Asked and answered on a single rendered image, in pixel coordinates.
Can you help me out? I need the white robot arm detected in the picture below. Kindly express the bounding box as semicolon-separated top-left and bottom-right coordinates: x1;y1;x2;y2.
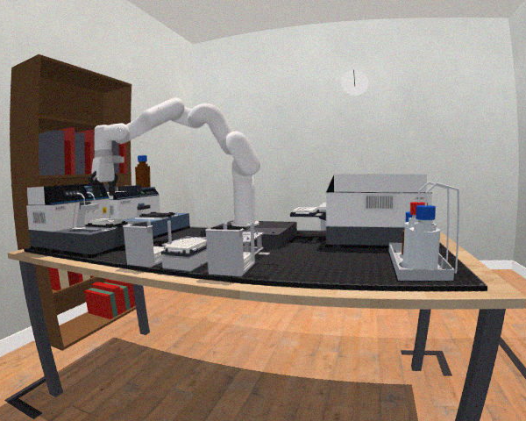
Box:
95;98;260;226

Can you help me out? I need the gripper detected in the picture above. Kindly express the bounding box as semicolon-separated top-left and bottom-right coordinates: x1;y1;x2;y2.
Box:
89;156;118;197

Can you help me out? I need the white plastic bottle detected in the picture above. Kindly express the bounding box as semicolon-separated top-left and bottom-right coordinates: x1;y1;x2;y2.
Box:
408;227;440;269

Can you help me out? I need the brown glass bottle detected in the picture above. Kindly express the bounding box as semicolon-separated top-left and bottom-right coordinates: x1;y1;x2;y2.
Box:
135;166;151;188

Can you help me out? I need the red bottle cap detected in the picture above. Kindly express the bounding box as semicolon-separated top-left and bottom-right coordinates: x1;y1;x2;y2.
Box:
410;202;425;213

